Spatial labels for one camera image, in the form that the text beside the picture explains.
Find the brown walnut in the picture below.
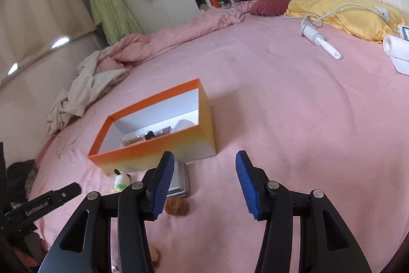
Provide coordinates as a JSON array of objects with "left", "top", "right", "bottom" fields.
[{"left": 164, "top": 199, "right": 189, "bottom": 216}]

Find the silver metal tin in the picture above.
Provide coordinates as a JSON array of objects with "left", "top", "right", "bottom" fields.
[{"left": 168, "top": 160, "right": 190, "bottom": 198}]

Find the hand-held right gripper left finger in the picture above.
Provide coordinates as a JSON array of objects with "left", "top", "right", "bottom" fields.
[{"left": 40, "top": 151, "right": 176, "bottom": 273}]

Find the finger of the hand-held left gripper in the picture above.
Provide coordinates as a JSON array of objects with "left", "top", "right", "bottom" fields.
[{"left": 48, "top": 182, "right": 82, "bottom": 206}]

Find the beige curtain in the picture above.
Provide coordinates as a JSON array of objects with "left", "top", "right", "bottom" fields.
[{"left": 0, "top": 0, "right": 96, "bottom": 82}]

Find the white lint roller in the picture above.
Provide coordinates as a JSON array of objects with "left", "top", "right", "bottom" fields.
[{"left": 300, "top": 19, "right": 342, "bottom": 60}]

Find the orange gradient cardboard box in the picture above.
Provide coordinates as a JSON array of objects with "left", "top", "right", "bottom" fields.
[{"left": 88, "top": 79, "right": 217, "bottom": 176}]

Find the white power adapter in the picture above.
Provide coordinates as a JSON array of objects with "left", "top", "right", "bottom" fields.
[{"left": 374, "top": 4, "right": 391, "bottom": 21}]

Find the beige crumpled clothing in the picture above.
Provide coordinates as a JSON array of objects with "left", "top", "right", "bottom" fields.
[{"left": 46, "top": 51, "right": 130, "bottom": 137}]

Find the green hanging garment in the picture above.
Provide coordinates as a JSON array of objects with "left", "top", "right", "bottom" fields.
[{"left": 86, "top": 0, "right": 143, "bottom": 45}]

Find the white dog figure yellow base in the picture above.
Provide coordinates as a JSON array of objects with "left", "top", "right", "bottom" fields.
[{"left": 109, "top": 168, "right": 132, "bottom": 194}]

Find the white cable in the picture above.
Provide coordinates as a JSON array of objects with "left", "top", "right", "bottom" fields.
[{"left": 284, "top": 3, "right": 389, "bottom": 29}]

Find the pink duvet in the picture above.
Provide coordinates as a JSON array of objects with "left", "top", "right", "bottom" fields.
[{"left": 96, "top": 1, "right": 256, "bottom": 69}]

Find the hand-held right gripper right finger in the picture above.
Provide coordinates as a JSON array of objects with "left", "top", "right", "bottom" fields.
[{"left": 235, "top": 150, "right": 373, "bottom": 273}]

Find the white paper roll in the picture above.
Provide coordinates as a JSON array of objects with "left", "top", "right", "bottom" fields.
[{"left": 383, "top": 34, "right": 409, "bottom": 74}]

